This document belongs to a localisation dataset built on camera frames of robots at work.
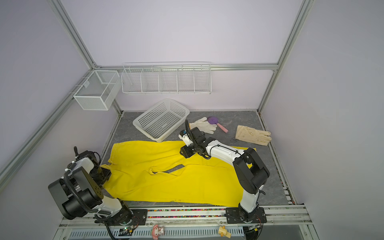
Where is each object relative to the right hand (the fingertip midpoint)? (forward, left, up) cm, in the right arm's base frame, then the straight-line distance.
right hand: (183, 149), depth 89 cm
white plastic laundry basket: (+31, +19, -9) cm, 37 cm away
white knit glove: (+25, -14, -9) cm, 30 cm away
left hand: (-17, +43, -6) cm, 47 cm away
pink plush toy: (-40, +10, -5) cm, 41 cm away
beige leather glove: (+17, -45, -8) cm, 48 cm away
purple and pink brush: (+30, -21, -8) cm, 38 cm away
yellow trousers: (-11, +11, -7) cm, 17 cm away
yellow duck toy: (-40, -20, -4) cm, 45 cm away
